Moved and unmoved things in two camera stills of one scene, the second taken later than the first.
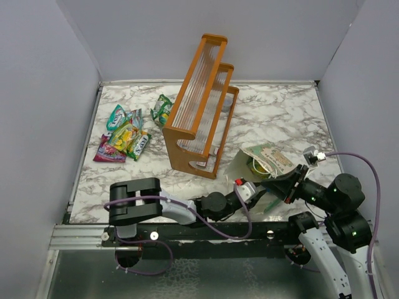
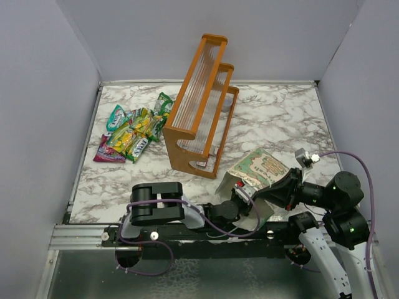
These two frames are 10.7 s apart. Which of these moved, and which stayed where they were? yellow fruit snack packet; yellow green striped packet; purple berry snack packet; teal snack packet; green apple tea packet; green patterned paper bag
Moved: yellow green striped packet; green patterned paper bag
Stayed: purple berry snack packet; teal snack packet; yellow fruit snack packet; green apple tea packet
